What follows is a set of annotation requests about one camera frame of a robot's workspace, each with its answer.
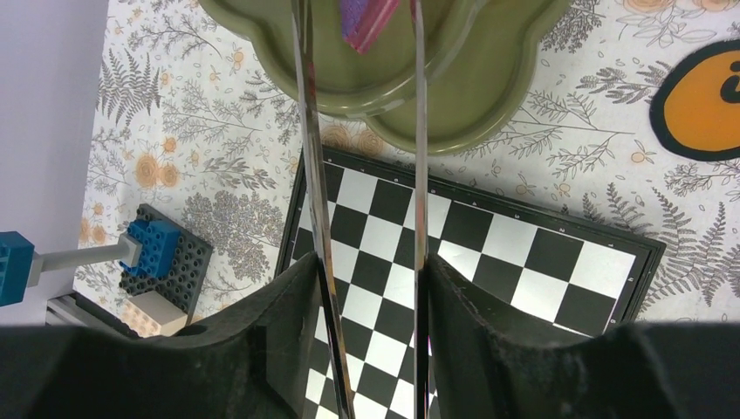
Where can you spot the green three-tier dessert stand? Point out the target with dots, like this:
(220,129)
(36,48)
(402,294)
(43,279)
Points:
(481,57)

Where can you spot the blue lego brick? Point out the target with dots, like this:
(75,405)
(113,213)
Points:
(159,240)

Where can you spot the black white chessboard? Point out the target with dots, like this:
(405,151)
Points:
(580,278)

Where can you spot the blue brick on stick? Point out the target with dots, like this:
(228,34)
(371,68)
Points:
(21,265)

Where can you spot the grey lego baseplate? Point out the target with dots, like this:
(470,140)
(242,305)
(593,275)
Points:
(173,261)

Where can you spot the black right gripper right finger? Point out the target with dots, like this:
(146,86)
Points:
(492,360)

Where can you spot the purple cake slice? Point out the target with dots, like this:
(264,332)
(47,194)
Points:
(362,21)

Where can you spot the orange smiley face coaster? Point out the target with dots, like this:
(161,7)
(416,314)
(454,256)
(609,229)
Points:
(695,111)

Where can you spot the floral tablecloth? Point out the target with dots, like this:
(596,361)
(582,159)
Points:
(187,121)

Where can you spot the metal serving tongs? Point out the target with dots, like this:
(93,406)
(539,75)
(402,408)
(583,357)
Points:
(301,20)

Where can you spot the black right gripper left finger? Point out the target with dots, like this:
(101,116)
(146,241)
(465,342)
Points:
(250,360)

